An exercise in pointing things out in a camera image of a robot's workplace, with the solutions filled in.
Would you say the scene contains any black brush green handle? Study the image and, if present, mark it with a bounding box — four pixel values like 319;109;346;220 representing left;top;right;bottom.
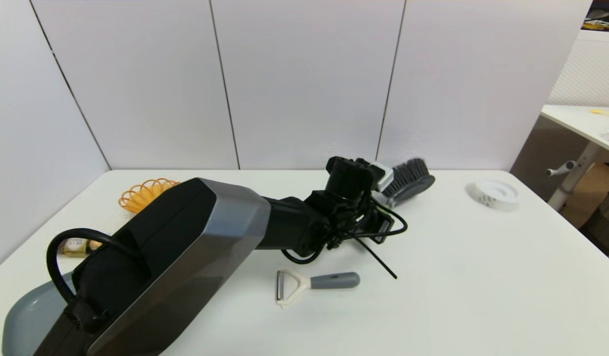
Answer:
373;158;436;208

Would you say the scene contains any white tape roll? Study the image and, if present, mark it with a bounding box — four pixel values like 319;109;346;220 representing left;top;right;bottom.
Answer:
470;179;521;212

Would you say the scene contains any orange woven plastic basket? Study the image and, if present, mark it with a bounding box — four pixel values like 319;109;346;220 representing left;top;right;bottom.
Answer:
119;178;180;214

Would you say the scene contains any brown cardboard box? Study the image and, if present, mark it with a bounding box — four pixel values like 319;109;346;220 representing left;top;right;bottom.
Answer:
562;163;609;229

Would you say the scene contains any white side table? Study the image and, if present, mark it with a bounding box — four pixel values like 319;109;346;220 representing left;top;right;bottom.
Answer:
541;105;609;212

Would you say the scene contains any gold chocolates clear pack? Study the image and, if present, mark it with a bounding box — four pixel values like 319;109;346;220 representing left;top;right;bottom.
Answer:
57;237;103;259

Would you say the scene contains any grey flat plate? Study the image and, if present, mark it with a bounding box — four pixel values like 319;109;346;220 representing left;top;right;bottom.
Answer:
2;273;79;356

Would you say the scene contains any black cable tie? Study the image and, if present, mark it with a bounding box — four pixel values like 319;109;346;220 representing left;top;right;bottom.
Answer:
354;236;398;280

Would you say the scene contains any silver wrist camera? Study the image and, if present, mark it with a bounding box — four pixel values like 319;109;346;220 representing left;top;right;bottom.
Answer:
371;162;395;193

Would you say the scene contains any white peeler grey handle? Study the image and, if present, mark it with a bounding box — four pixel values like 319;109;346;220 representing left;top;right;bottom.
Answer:
276;269;360;307

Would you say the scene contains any grey table crank handle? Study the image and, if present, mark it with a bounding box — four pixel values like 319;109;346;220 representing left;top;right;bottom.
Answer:
545;161;578;178

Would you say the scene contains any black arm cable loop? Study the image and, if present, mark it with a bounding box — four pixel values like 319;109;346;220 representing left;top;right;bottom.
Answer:
46;228;152;317

